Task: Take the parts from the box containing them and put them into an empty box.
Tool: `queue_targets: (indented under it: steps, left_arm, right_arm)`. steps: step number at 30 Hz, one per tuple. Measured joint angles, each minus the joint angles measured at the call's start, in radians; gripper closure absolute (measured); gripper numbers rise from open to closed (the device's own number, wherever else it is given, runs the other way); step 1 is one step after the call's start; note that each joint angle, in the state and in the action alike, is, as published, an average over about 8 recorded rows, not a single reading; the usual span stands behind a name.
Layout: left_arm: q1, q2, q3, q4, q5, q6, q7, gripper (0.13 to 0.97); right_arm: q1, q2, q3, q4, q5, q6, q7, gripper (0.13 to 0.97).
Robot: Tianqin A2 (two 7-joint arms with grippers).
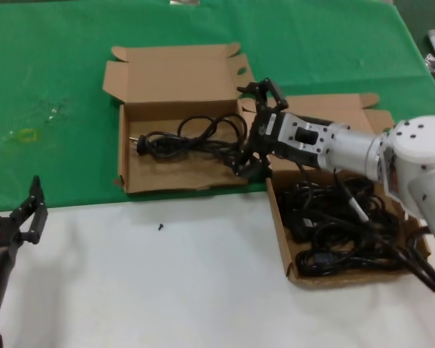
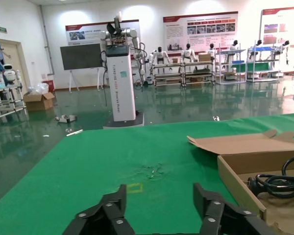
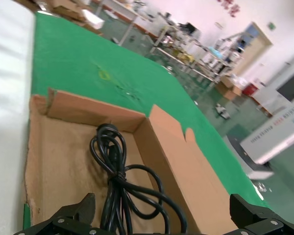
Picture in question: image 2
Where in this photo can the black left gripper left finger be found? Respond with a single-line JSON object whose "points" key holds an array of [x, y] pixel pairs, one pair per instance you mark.
{"points": [[100, 218]]}

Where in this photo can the red bin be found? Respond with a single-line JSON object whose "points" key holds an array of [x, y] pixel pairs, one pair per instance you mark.
{"points": [[49, 85]]}

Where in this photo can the torn-rim open cardboard box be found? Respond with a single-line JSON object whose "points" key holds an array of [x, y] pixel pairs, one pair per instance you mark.
{"points": [[247, 161]]}

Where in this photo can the beige door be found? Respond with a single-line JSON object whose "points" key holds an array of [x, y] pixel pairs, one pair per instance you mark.
{"points": [[14, 54]]}

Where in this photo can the grey wall pipe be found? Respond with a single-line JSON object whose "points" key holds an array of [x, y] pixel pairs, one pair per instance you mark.
{"points": [[47, 36]]}

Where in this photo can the white metal parts pile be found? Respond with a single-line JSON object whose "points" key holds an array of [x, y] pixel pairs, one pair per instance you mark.
{"points": [[66, 119]]}

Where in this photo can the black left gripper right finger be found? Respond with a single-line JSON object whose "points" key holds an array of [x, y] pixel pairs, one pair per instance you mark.
{"points": [[220, 218]]}

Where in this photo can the yellow tape square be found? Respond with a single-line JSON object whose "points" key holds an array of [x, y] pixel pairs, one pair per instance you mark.
{"points": [[140, 188]]}

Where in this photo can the small white humanoid robot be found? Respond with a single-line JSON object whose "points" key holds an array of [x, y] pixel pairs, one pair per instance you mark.
{"points": [[9, 74]]}

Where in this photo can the open cardboard floor box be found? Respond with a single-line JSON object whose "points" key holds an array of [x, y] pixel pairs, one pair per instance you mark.
{"points": [[38, 104]]}

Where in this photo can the wide photo info board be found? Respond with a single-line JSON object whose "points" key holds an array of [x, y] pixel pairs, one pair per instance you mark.
{"points": [[176, 31]]}

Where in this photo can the dark display screen on stand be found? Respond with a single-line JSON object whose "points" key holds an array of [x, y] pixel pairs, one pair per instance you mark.
{"points": [[80, 56]]}

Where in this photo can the white pipe shelf rack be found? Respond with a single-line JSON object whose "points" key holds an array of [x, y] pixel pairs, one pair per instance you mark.
{"points": [[167, 76], [264, 73], [198, 73], [231, 73]]}

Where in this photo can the white pipe-frame table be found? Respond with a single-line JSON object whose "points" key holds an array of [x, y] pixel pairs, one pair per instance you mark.
{"points": [[23, 102]]}

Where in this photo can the green exit sign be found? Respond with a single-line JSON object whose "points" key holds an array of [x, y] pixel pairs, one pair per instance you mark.
{"points": [[2, 29]]}

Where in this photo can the clear tape scraps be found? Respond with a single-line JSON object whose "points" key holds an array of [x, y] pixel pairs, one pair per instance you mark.
{"points": [[152, 171]]}

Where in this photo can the small brown cardboard box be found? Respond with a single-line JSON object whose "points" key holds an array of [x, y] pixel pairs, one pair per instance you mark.
{"points": [[175, 60]]}

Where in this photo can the closed brown cardboard box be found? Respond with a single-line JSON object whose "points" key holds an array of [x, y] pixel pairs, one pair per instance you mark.
{"points": [[204, 57]]}

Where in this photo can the white strip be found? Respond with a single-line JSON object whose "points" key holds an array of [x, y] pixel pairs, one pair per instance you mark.
{"points": [[74, 132]]}

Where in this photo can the white black humanoid robot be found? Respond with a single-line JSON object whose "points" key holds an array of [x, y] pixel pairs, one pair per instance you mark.
{"points": [[283, 47], [232, 47], [212, 52], [188, 53], [159, 55], [256, 47]]}

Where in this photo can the red photo info board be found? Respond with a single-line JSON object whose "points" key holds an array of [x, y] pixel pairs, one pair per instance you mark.
{"points": [[272, 29]]}

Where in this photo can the blue plastic bin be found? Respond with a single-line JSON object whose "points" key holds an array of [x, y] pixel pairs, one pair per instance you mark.
{"points": [[237, 62]]}

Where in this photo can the clear plastic bags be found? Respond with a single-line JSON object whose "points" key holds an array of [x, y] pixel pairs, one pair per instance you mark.
{"points": [[38, 88]]}

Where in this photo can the white tower robot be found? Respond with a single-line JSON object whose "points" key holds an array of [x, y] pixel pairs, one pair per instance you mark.
{"points": [[121, 85]]}

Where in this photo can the red white info board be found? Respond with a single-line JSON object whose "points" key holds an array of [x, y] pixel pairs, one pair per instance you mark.
{"points": [[88, 31]]}

